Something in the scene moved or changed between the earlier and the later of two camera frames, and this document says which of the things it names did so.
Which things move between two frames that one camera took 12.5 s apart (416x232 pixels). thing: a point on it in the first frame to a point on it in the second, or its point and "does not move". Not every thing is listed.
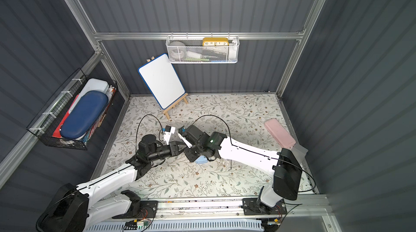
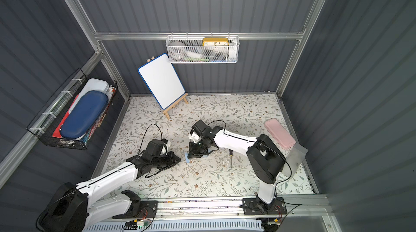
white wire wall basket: (202, 49) does not move
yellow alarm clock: (215, 42) does not move
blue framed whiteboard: (161, 78) does not move
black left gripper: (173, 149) to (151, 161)
